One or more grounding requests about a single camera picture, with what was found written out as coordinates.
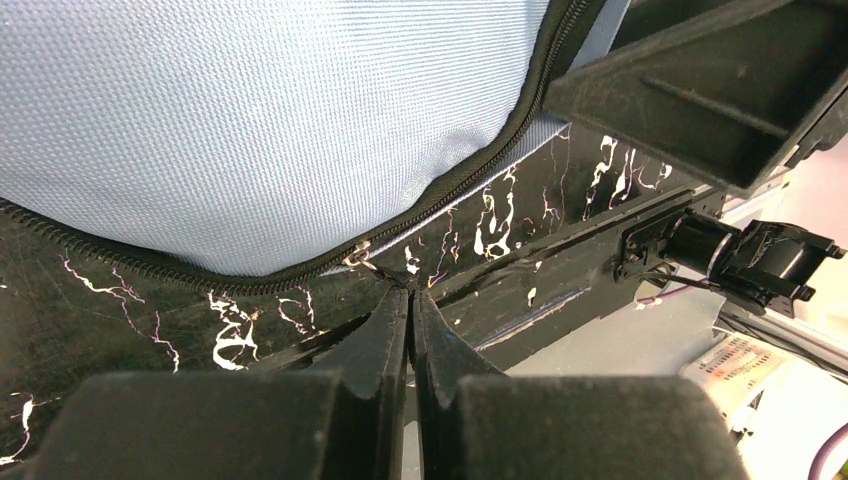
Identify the aluminium rail frame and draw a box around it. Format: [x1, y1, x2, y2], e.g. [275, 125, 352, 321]
[716, 301, 847, 383]

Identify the brass zipper slider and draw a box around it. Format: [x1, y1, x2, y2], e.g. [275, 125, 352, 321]
[343, 240, 379, 272]

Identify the light blue student backpack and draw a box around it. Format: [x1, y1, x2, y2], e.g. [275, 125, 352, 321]
[1, 1, 629, 295]

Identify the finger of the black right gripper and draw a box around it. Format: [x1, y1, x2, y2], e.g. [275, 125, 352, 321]
[544, 1, 847, 195]

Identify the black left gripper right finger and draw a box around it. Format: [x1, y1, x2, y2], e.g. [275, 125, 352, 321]
[411, 291, 747, 479]

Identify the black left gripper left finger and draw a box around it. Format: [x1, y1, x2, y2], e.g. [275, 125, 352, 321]
[26, 287, 409, 479]

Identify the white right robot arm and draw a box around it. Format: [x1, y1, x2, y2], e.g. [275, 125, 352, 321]
[544, 1, 847, 314]

